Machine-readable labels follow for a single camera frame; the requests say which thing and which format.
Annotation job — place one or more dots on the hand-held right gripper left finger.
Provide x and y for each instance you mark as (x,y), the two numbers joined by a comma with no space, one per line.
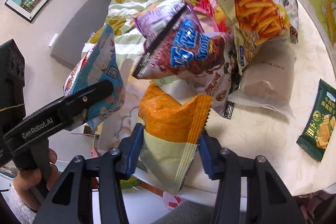
(132,150)

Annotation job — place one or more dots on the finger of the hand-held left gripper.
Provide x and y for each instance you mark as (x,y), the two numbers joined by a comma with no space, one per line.
(89,95)
(78,121)

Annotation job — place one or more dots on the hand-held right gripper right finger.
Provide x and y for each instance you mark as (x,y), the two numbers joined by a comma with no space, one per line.
(207,158)

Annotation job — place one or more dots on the blue and white snack packet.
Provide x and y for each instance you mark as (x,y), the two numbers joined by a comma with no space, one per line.
(102,58)

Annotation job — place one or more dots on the orange and cream snack packet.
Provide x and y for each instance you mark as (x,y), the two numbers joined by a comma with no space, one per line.
(168,119)

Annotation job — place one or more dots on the person's left hand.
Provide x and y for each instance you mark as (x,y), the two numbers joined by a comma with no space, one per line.
(26,182)

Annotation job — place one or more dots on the grey padded headboard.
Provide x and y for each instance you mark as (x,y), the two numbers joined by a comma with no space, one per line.
(84,19)

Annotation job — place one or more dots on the white translucent snack packet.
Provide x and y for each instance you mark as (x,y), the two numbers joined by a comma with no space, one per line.
(265,77)

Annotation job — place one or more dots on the dark green cracker packet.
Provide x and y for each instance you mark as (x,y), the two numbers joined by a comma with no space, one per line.
(320,121)

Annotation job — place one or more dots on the pale fries snack packet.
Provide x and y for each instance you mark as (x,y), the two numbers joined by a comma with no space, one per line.
(257,14)

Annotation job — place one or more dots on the white wall switch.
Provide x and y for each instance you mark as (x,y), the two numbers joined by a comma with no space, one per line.
(53,40)

